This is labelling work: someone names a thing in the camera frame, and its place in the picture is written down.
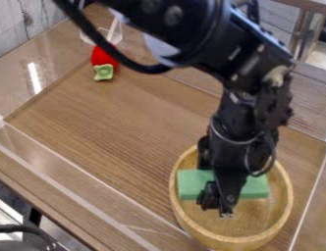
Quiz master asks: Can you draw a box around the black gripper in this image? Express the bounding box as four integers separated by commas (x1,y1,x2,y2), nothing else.
196,119,279,220

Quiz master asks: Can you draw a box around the green rectangular block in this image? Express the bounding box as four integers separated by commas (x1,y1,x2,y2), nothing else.
176,169,270,200

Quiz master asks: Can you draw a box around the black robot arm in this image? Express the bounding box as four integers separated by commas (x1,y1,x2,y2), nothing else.
53,0,294,217

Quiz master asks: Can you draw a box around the brown wooden bowl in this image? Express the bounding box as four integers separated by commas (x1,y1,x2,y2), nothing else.
169,146,294,251

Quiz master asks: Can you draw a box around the red strawberry toy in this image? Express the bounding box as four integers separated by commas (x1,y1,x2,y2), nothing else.
92,46,119,81

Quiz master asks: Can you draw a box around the clear acrylic tray wall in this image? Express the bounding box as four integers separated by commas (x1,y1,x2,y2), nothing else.
0,118,208,251

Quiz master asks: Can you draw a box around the black cable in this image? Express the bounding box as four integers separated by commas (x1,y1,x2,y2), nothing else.
0,224,56,251

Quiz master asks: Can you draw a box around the clear acrylic corner bracket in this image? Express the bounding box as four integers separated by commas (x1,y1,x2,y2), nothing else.
80,18,123,46

